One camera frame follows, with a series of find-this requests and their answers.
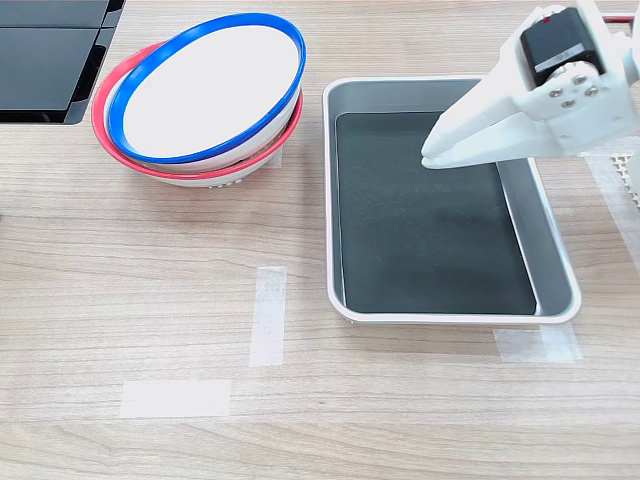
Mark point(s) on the blue-rimmed white plate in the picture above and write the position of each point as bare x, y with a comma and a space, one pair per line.
210, 90

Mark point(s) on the clear tape strip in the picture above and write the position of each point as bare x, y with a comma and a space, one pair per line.
277, 157
612, 200
268, 315
175, 398
535, 344

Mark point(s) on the steel tray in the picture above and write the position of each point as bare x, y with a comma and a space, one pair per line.
545, 240

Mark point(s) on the black tray mat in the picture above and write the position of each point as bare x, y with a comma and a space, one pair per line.
425, 240

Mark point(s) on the red-rimmed white plate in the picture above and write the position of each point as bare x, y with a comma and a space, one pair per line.
200, 181

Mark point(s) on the black flat case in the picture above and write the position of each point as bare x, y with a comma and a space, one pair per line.
40, 70

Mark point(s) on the pale perforated base plate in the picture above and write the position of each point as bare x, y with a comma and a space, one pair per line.
621, 170

